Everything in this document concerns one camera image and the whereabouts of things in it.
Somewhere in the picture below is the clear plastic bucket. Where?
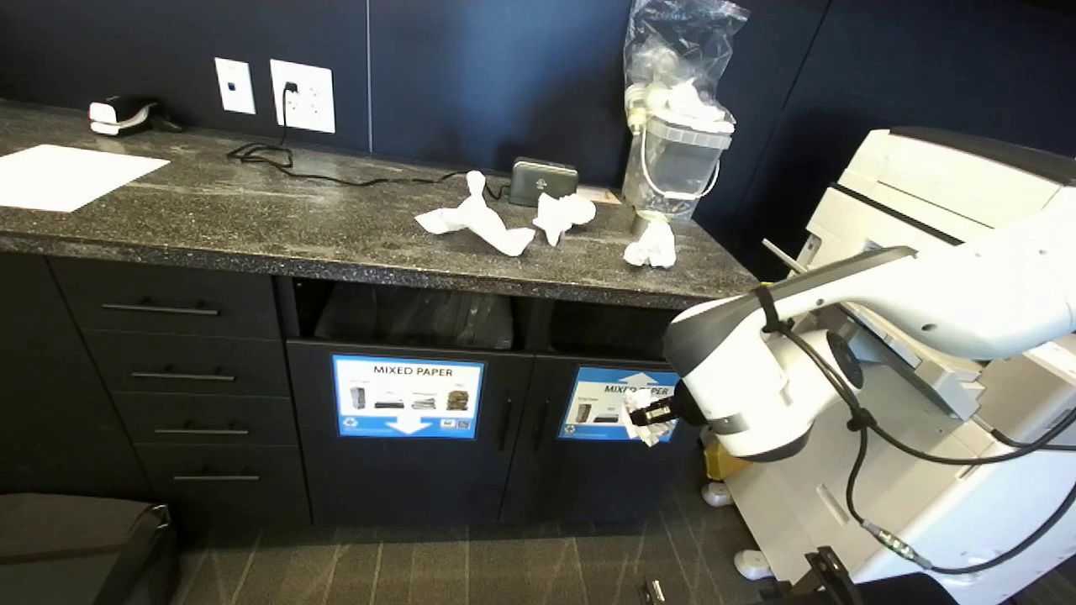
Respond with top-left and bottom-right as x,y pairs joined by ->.
618,82 -> 740,222

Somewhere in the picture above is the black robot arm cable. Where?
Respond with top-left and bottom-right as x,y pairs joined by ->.
751,284 -> 1076,578

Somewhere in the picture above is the blue sign with down arrow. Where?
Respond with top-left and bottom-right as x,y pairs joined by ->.
326,351 -> 486,443

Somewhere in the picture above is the clear plastic bag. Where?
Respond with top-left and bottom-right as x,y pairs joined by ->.
618,0 -> 753,129

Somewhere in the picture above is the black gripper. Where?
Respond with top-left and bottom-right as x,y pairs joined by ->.
625,395 -> 721,443

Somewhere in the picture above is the thin black power cable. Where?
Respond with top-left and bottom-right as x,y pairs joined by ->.
224,138 -> 467,191

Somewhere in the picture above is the dark counter cabinet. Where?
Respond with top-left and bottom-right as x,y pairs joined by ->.
0,96 -> 768,548

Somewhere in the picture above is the large crumpled white paper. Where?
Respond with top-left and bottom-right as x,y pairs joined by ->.
412,167 -> 541,261

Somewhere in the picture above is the black bin door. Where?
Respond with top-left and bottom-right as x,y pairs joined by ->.
502,351 -> 721,530
285,337 -> 531,530

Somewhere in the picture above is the blue sign with up arrow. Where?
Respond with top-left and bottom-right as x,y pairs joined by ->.
555,362 -> 683,448

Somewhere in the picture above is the large white outlet plate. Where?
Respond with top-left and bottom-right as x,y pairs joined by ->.
267,56 -> 341,138

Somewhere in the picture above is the flat white paper sheet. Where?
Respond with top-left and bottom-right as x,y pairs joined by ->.
0,140 -> 175,214

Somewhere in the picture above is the small grey box device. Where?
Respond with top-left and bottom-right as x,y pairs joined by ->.
509,157 -> 582,209

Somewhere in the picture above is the black cabinet drawer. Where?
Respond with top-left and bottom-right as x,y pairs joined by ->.
46,259 -> 284,342
106,388 -> 304,454
134,443 -> 313,530
81,330 -> 291,397

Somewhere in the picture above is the small white wall plate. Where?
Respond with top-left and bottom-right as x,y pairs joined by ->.
213,55 -> 260,119

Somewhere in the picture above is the large white office printer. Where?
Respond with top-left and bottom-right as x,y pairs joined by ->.
703,129 -> 1076,605

